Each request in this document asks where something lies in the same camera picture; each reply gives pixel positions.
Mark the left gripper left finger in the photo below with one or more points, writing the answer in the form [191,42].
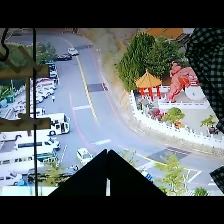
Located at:
[90,180]

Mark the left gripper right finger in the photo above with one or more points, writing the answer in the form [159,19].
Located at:
[130,181]

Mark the checked shirt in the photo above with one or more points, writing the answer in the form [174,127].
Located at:
[208,63]

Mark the brown clothes hanger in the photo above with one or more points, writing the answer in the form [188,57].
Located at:
[23,71]
[26,123]

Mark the black hanger stand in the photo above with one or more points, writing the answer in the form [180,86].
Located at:
[34,156]

